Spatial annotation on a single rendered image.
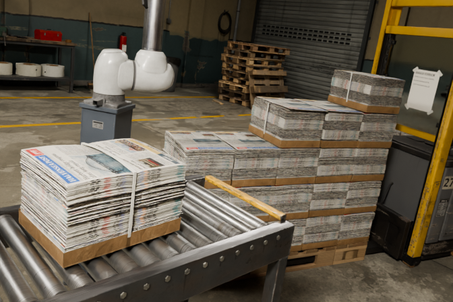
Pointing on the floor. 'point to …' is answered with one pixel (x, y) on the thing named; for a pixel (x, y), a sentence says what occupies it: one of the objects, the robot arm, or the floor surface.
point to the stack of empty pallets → (240, 79)
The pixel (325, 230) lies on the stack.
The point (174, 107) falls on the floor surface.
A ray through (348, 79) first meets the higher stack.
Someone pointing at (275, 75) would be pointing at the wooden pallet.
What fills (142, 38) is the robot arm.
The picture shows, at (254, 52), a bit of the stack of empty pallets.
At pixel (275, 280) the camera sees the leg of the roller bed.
